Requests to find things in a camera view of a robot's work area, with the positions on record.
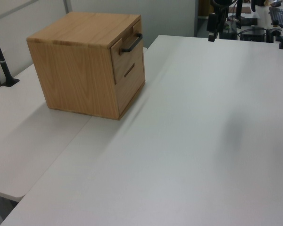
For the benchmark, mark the black monitor stand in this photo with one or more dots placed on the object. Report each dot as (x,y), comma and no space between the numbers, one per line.
(244,20)

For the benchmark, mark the black camera stand pole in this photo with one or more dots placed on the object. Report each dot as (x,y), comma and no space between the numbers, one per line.
(1,61)

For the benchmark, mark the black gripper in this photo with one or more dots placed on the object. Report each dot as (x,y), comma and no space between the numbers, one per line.
(211,22)

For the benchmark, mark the black computer box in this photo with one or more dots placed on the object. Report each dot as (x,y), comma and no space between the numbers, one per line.
(253,34)

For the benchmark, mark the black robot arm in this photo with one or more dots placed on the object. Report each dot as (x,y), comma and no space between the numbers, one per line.
(222,7)

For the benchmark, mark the wooden cabinet box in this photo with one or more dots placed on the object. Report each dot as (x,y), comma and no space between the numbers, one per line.
(75,70)

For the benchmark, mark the black keyboard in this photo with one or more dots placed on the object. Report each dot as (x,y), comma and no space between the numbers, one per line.
(278,16)

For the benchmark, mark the wooden background cabinet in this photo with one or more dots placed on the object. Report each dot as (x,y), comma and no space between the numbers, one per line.
(204,8)

